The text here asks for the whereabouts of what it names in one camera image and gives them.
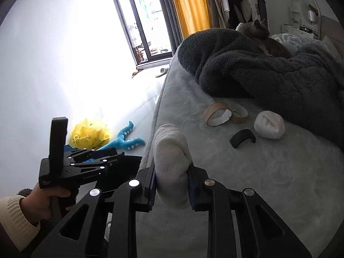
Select blue cloud-patterned quilt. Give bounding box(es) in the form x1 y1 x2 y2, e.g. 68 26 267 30
270 32 327 54

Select black hanging garment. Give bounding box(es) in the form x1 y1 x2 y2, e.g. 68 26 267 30
219 0 244 27

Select black curved plastic piece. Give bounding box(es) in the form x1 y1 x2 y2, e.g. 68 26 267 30
230 129 256 149

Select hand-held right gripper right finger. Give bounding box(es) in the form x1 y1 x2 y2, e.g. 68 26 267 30
188 164 312 258

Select narrow grey curtain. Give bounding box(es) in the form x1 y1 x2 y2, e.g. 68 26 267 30
200 0 218 30

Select white desk organizer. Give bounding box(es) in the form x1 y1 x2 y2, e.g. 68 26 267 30
290 2 301 26

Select person's left forearm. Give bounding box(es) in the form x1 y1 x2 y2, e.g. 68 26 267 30
0 195 41 252

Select wide grey curtain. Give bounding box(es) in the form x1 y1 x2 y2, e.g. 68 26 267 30
156 0 186 50

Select yellow plastic bag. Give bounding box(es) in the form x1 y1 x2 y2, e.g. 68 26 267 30
71 118 111 149

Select dark grey hanging garment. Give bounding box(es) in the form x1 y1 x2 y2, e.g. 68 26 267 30
251 0 269 22

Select yellow curtain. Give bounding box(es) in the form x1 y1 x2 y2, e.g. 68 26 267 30
167 0 211 39

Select white table lamp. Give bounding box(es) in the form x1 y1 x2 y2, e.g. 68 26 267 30
308 10 317 31

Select grey cat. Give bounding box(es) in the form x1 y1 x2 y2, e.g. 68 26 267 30
253 19 292 59

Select torn brown cardboard ring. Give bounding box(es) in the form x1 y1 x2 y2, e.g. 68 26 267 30
203 102 232 127

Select white dresser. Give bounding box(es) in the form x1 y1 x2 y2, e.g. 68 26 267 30
282 23 321 39

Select beige padded headboard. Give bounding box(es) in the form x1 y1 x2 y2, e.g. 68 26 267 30
321 15 340 60

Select low brown cardboard ring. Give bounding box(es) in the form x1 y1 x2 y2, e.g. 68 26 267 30
228 103 248 124

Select round white mirror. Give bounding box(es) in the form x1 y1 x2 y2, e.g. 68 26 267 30
299 0 321 23

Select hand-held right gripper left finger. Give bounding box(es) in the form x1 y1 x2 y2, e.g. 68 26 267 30
31 167 156 258

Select beige hanging coat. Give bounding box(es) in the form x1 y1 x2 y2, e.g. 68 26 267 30
209 0 227 29

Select black-framed window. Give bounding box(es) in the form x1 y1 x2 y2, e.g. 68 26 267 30
107 0 174 70

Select long white sock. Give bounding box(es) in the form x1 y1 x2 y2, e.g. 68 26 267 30
154 124 192 210

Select blue dinosaur plush toy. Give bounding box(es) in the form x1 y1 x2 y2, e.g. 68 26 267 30
97 121 146 151

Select dark grey fleece blanket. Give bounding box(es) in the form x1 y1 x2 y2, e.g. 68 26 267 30
177 28 344 151

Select person's left hand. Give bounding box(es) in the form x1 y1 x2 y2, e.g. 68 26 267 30
20 182 72 225

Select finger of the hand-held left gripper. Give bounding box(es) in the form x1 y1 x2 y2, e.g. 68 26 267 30
64 148 120 165
71 152 125 179

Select round white rolled sock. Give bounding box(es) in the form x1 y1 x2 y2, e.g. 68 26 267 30
254 110 286 140

